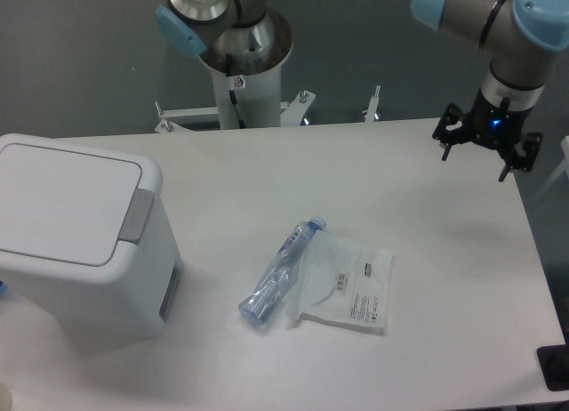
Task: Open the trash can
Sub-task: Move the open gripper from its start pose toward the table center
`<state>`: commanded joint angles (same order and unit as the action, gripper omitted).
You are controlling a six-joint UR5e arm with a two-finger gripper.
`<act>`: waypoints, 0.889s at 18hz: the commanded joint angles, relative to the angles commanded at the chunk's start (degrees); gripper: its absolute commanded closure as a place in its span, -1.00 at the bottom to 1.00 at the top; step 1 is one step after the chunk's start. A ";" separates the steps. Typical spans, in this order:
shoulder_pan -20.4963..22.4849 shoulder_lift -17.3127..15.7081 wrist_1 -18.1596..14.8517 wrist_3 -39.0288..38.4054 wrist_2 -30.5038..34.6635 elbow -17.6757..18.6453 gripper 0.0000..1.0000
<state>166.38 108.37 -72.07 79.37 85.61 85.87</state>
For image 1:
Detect black cable on pedestal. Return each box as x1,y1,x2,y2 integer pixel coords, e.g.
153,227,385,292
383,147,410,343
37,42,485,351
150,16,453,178
225,53,246,130

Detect white plastic packaging bag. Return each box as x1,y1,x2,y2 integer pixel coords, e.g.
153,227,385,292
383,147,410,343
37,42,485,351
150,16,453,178
286,231,393,335

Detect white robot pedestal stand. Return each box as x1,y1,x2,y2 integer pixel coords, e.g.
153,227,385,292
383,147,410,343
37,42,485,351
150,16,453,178
155,71,317,133

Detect black object at table edge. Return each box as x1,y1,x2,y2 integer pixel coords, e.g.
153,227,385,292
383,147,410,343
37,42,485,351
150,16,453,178
537,344,568,391

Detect white frame at right edge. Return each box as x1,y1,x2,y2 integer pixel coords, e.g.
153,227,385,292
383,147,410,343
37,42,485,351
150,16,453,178
530,136,568,213

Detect crushed clear plastic bottle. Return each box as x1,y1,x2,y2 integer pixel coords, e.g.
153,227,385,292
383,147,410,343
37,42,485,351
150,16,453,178
238,216,326,327

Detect blue object at left edge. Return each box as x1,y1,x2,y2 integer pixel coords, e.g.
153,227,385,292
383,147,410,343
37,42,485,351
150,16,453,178
0,281,8,299

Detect white trash can lid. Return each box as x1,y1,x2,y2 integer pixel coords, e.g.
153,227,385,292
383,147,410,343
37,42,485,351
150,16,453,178
1,135,162,267

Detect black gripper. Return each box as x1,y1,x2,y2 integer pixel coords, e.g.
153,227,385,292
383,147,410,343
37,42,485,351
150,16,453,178
432,88,543,182

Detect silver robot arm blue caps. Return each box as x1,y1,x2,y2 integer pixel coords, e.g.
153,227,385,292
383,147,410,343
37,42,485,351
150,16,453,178
410,0,568,181

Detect silver robot base arm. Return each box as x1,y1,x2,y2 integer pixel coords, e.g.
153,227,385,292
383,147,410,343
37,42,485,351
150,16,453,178
155,0,293,77

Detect white plastic trash can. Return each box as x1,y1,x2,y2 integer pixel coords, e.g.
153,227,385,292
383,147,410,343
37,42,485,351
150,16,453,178
1,133,183,338

